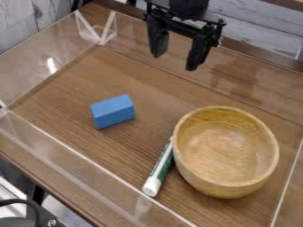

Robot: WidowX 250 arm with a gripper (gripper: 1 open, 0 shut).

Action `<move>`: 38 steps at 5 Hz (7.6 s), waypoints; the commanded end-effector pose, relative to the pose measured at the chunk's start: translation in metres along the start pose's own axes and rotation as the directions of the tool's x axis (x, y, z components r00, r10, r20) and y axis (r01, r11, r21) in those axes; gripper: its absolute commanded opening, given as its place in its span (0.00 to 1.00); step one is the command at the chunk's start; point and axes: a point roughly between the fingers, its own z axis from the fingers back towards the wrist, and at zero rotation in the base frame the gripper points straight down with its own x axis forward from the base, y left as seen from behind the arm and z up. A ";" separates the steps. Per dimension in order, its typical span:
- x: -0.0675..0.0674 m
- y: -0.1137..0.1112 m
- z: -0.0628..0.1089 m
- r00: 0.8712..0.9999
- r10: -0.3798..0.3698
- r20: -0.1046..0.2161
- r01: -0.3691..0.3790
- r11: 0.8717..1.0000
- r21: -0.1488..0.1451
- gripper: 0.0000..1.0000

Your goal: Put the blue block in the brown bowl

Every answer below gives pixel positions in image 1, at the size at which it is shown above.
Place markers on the green and white marker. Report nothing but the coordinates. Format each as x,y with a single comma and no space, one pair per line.
159,172

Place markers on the light brown wooden bowl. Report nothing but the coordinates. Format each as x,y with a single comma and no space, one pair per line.
226,151

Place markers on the blue rectangular block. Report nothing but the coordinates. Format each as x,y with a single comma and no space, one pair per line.
113,111

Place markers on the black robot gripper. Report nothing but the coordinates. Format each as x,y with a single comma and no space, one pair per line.
189,18

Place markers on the black metal bracket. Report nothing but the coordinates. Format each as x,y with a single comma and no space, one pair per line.
39,214

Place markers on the clear acrylic tray wall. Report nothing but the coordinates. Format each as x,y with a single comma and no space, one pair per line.
93,57

